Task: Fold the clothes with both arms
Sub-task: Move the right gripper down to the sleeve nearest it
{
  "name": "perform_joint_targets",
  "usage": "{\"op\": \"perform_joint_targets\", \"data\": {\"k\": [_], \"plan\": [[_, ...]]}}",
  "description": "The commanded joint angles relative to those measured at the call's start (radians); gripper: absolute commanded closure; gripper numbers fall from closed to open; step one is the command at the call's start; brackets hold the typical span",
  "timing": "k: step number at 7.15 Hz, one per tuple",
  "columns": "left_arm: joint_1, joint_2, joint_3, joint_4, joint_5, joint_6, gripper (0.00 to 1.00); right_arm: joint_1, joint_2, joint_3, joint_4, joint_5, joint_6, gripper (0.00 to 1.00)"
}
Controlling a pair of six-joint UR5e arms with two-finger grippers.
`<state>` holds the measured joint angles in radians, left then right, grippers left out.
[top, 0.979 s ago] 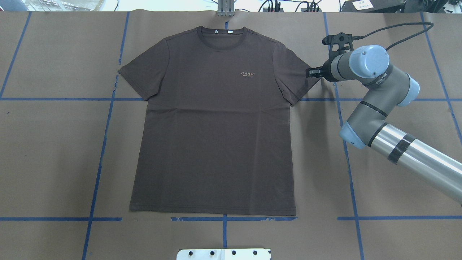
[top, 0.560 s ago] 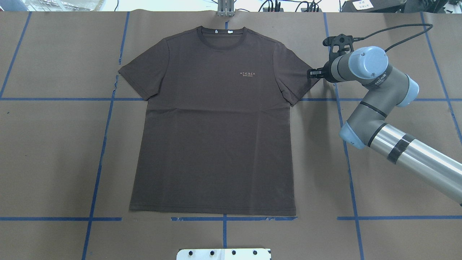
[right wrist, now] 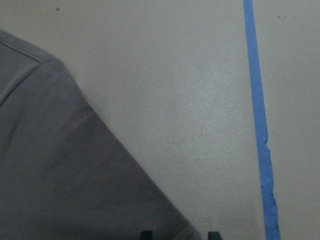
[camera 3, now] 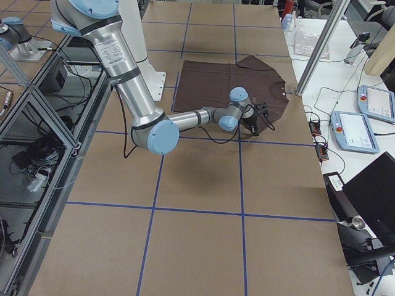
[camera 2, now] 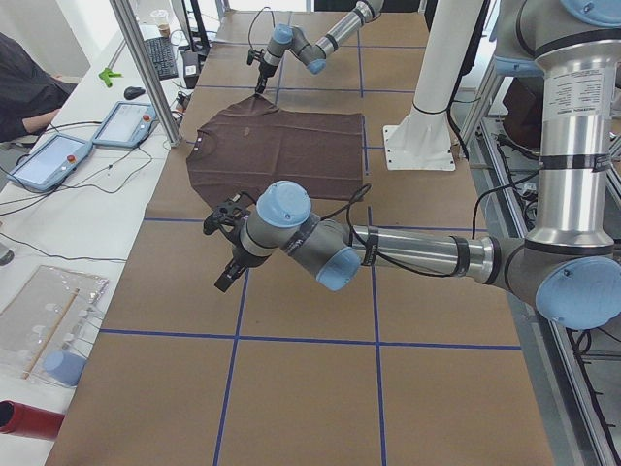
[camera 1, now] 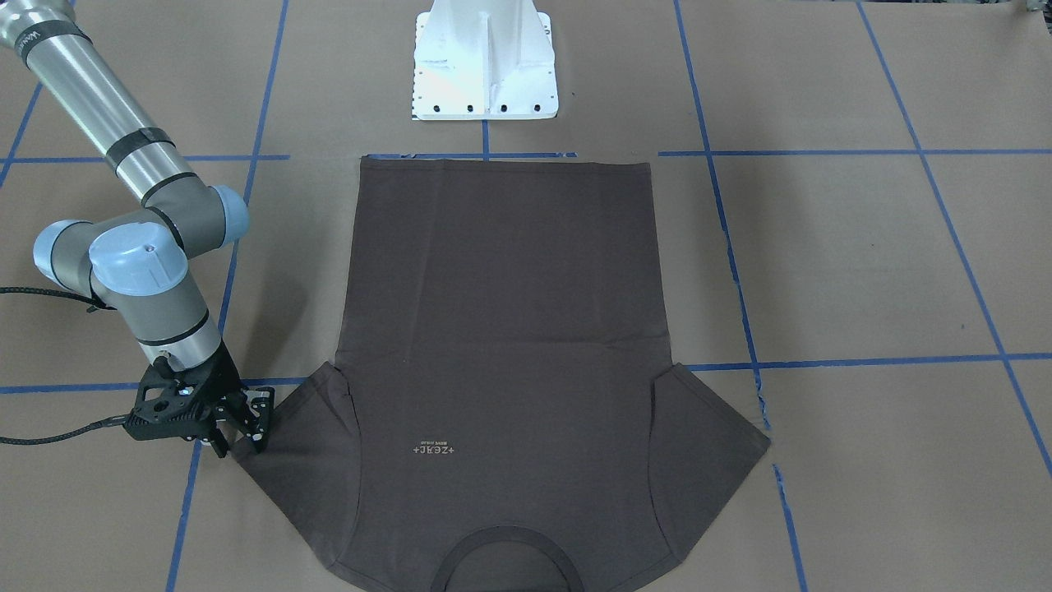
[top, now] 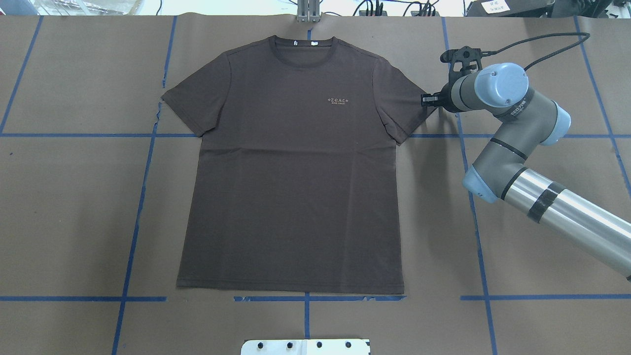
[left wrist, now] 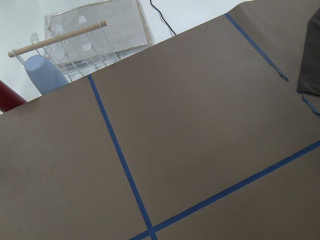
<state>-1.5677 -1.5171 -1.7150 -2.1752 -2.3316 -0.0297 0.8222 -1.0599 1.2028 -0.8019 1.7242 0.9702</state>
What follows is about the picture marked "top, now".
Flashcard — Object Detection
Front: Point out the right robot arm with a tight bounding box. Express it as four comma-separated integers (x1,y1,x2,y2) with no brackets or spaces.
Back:
421,63,631,280

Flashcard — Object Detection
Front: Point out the brown t-shirt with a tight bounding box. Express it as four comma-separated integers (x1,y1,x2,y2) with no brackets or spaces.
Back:
162,36,432,295

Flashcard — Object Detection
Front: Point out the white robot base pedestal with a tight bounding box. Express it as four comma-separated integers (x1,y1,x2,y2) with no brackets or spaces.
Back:
240,338,372,355

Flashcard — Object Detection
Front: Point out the aluminium frame post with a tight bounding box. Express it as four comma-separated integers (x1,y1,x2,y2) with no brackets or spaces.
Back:
293,0,321,23

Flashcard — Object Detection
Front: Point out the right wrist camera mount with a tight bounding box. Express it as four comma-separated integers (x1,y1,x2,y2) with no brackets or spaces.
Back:
439,46,484,82

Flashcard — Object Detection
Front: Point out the black braided cable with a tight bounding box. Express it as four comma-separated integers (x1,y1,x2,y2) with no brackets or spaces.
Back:
481,33,590,72

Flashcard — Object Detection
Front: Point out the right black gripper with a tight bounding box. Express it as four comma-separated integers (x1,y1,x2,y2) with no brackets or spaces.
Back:
421,92,451,111

